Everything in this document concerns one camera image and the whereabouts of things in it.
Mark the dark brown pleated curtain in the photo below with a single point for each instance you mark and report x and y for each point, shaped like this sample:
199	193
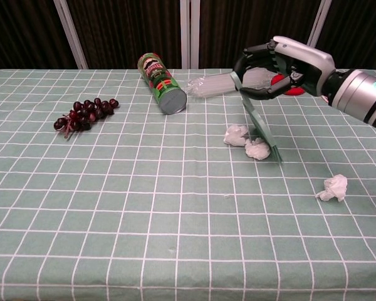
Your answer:
238	25
128	31
22	34
360	31

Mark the dark red grape bunch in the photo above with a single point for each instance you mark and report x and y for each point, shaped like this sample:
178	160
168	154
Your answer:
87	109

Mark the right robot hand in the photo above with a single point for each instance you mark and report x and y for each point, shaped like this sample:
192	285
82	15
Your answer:
307	66

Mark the clear plastic straw pack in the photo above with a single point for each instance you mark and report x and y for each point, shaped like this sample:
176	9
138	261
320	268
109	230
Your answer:
213	86

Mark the white paper ball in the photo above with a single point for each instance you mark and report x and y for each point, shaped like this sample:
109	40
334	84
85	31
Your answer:
333	187
236	135
257	150

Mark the red round lid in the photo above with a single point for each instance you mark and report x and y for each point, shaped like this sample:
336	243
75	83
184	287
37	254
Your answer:
294	91

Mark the green checked tablecloth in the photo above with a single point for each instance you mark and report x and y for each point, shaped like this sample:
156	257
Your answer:
144	203

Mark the green Pringles can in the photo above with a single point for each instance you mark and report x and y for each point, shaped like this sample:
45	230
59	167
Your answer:
158	84

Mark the white partition frame post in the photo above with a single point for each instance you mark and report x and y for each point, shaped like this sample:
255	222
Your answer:
71	34
319	22
189	34

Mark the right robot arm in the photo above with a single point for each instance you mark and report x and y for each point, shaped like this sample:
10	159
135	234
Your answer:
360	94

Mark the teal hand broom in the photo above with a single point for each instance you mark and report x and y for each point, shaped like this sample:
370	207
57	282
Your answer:
260	122

